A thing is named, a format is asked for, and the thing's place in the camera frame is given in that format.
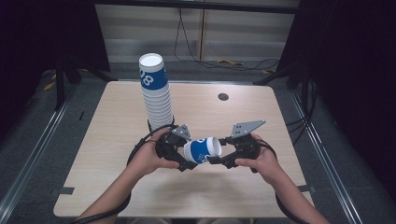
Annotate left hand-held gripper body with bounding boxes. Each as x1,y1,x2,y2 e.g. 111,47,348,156
155,124,192,161

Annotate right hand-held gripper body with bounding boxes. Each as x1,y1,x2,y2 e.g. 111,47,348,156
231,119,266,161

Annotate blue and white paper cup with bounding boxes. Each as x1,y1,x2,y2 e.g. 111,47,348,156
183,136,223,165

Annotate dark round cup holder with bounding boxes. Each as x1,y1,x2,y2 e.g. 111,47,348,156
147,115,177,133

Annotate stack of white cups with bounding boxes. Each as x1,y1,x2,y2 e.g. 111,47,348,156
138,52,175,132

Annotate person's left hand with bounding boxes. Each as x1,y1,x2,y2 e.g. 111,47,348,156
127,128,181,180

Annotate person's right hand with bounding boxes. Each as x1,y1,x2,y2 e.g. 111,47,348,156
234,133,280,185

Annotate grey tape strip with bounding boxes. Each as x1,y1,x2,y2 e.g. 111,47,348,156
297,184,317,194
49,186,76,196

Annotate black metal stand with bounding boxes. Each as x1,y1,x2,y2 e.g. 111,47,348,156
54,50,118,112
253,60,314,115

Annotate dark curtain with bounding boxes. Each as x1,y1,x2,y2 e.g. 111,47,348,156
276,0,396,200
0,0,110,138

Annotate black crossbar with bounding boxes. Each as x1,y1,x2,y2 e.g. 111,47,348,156
93,0,301,15

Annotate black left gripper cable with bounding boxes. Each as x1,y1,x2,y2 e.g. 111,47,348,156
69,123,177,224

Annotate black floor cable bundle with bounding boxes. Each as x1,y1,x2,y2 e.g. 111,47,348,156
285,78,319,146

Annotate metal floor rail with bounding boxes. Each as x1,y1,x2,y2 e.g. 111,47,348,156
288,88,364,224
0,83,80,217

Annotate black hanging cable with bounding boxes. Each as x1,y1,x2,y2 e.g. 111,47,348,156
173,7,281,71

